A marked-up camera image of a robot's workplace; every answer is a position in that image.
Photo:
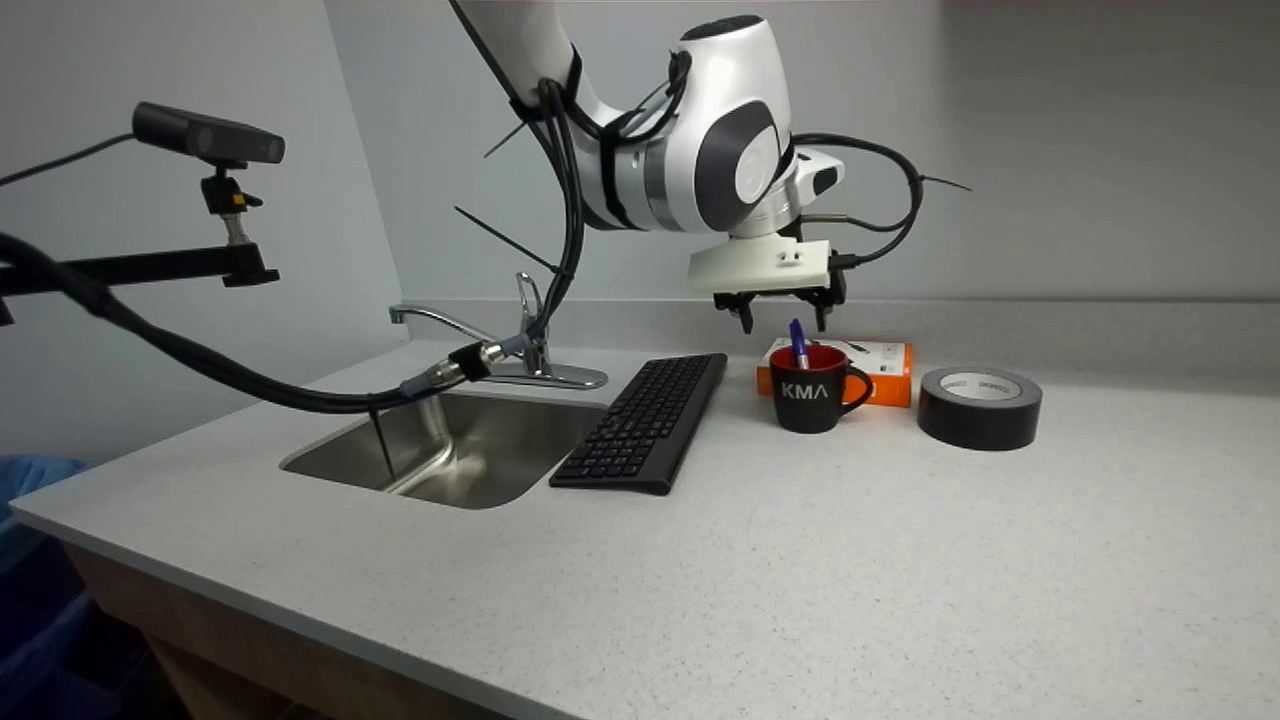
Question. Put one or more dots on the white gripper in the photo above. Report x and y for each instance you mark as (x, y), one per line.
(762, 264)

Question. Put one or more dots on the blue marker pen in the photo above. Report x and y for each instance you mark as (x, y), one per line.
(799, 340)

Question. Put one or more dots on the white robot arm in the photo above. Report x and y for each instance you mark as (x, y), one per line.
(722, 83)

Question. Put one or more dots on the black mug red inside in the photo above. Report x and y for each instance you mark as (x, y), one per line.
(806, 401)

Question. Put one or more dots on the wooden counter cabinet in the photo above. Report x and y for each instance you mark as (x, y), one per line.
(226, 673)

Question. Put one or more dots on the orange white cardboard box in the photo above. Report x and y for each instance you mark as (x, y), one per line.
(884, 373)

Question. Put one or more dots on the black computer keyboard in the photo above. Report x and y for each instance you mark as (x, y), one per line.
(645, 422)

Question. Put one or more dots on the chrome sink faucet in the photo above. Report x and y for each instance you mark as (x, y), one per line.
(533, 363)

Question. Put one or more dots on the stainless steel sink basin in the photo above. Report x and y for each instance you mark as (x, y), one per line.
(494, 444)

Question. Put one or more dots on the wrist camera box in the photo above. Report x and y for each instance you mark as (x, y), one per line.
(816, 178)

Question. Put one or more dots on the black duct tape roll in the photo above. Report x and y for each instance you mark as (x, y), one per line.
(982, 418)

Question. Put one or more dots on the black stereo camera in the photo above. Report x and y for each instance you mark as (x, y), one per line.
(206, 134)

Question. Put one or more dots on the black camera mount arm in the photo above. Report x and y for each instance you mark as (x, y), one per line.
(161, 264)

